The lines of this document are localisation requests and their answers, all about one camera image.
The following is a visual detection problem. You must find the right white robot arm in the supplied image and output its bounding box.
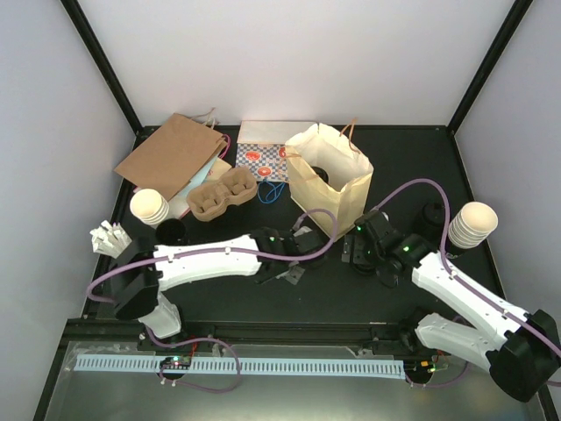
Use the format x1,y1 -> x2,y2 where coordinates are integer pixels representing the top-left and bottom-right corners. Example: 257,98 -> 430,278
351,210 -> 560,403

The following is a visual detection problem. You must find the left black frame post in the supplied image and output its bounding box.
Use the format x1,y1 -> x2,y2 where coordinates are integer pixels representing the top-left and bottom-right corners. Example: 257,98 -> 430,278
60,0 -> 143,135

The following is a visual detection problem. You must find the light blue paper bag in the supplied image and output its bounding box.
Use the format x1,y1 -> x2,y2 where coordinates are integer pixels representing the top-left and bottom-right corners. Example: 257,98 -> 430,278
190,157 -> 231,182

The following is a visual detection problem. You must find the purple cable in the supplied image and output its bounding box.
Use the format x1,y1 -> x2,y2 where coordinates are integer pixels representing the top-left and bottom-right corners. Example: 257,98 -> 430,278
86,208 -> 339,394
374,177 -> 561,389

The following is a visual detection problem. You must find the right black frame post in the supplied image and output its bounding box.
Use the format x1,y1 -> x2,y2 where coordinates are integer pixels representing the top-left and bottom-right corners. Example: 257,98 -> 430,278
447,0 -> 534,135

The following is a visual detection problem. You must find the single black lid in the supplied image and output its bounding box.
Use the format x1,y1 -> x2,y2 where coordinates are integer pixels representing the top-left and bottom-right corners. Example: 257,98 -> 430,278
351,263 -> 380,276
311,167 -> 329,183

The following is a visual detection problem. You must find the cream paper bag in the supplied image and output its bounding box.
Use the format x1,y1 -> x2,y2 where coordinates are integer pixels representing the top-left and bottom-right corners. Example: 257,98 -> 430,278
285,120 -> 373,239

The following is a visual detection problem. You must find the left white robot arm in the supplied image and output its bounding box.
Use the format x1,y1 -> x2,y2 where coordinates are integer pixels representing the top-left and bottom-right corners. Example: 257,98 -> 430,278
110,226 -> 324,350

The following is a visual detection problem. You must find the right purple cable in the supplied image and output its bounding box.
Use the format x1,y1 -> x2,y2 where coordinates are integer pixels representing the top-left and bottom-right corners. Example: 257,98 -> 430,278
374,177 -> 561,389

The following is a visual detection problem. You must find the light blue cable duct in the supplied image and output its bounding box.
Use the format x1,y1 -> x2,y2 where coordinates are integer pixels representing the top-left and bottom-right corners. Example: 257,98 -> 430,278
74,354 -> 406,380

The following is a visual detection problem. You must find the small green circuit board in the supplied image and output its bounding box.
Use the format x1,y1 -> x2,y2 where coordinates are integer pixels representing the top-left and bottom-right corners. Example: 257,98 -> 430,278
160,356 -> 192,370

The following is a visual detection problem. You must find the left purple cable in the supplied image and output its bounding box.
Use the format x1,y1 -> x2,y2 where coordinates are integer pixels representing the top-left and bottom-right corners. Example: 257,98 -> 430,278
86,208 -> 339,394

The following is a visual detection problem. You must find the black frame post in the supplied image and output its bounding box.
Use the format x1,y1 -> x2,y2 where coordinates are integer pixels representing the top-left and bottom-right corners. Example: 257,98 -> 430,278
447,0 -> 534,135
60,0 -> 143,135

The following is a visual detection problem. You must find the crumpled white paper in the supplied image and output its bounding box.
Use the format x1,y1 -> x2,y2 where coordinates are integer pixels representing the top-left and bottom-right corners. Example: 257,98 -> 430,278
89,220 -> 132,259

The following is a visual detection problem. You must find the right white cup stack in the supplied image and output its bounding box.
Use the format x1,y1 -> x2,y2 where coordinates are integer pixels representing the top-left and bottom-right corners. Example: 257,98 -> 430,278
444,202 -> 499,260

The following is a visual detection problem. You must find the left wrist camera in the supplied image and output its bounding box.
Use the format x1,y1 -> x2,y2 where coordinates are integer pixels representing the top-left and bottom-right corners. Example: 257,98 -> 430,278
292,216 -> 323,255

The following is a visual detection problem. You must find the brown kraft paper bag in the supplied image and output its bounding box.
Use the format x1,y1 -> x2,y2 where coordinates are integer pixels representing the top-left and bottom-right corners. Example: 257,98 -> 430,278
115,113 -> 226,200

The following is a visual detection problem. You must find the blue checkered bakery bag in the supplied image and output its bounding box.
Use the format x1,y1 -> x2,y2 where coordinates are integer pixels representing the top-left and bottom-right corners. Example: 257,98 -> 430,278
236,120 -> 314,204

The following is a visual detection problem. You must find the left white cup stack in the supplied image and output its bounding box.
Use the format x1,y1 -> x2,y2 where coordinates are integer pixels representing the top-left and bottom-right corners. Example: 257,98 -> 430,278
129,189 -> 169,228

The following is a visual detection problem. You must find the white cup stack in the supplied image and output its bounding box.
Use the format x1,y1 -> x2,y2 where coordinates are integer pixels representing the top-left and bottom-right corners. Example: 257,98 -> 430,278
129,189 -> 169,228
444,202 -> 499,260

